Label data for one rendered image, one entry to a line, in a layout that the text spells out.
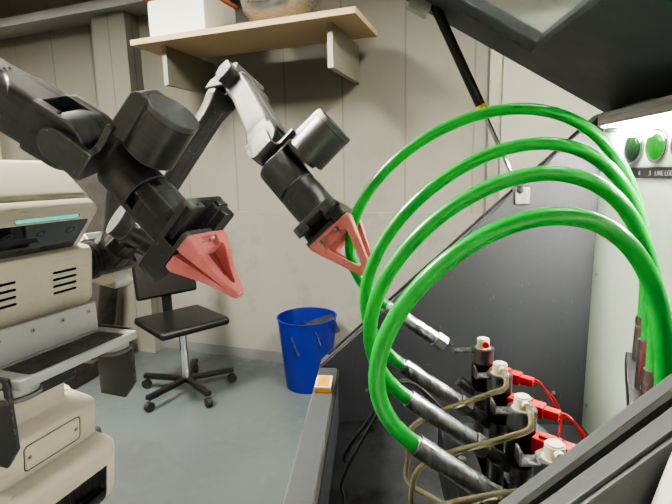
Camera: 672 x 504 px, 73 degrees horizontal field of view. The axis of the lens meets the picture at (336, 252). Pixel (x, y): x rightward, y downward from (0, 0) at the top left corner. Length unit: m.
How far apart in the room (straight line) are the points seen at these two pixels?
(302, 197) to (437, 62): 2.39
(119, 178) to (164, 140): 0.07
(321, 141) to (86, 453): 0.82
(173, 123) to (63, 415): 0.75
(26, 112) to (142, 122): 0.12
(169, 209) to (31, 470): 0.71
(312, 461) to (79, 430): 0.60
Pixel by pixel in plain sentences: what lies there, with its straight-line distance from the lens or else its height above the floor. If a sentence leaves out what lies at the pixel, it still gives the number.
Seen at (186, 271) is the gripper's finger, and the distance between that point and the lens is 0.50.
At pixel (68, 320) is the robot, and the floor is 1.08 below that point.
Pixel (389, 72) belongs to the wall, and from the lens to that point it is 2.99.
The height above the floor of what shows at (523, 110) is 1.42.
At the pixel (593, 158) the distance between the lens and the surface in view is 0.56.
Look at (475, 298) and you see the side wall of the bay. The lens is 0.96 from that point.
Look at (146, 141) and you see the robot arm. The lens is 0.52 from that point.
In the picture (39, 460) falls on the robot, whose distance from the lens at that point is 1.11.
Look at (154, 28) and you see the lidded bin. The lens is 3.15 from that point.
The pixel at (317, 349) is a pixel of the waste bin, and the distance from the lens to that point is 2.85.
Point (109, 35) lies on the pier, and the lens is 3.92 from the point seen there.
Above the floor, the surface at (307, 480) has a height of 0.95.
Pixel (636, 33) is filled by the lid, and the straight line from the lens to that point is 0.76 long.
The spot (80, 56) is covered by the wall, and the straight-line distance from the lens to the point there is 4.29.
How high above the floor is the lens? 1.35
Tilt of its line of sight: 10 degrees down
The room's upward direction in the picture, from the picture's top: 1 degrees counter-clockwise
